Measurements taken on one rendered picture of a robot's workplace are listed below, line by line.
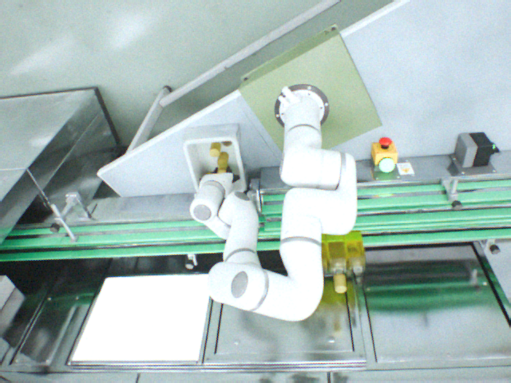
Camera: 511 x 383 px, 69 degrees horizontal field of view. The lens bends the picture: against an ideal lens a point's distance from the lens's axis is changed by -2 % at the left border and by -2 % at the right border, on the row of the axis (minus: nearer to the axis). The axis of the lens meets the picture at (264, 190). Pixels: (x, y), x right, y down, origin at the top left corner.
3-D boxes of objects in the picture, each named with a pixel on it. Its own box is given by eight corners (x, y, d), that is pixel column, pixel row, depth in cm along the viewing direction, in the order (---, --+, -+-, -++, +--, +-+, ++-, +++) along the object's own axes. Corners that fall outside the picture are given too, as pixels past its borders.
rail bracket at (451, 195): (436, 182, 119) (449, 211, 109) (440, 163, 114) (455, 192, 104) (449, 181, 119) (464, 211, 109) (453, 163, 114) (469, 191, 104)
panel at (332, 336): (106, 279, 142) (69, 369, 116) (104, 274, 140) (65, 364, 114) (351, 270, 132) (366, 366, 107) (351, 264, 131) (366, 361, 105)
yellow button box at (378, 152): (370, 158, 129) (374, 171, 124) (371, 140, 125) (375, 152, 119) (391, 157, 129) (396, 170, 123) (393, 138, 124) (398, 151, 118)
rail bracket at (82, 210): (87, 207, 145) (61, 253, 128) (68, 173, 135) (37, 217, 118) (99, 207, 145) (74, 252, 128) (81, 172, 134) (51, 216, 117)
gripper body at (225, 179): (198, 206, 117) (206, 190, 127) (230, 203, 115) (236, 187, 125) (192, 183, 114) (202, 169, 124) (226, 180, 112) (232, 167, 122)
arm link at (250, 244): (249, 278, 98) (233, 225, 114) (273, 241, 92) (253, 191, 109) (219, 272, 94) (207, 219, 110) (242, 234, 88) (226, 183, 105)
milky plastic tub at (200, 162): (201, 180, 138) (197, 196, 132) (186, 127, 124) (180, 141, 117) (248, 177, 136) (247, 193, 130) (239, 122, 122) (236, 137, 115)
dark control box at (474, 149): (453, 152, 127) (461, 167, 120) (457, 132, 121) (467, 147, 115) (478, 151, 126) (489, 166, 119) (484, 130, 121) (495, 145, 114)
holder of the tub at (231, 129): (205, 191, 142) (201, 204, 136) (187, 127, 124) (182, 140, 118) (251, 187, 140) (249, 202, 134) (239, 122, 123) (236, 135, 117)
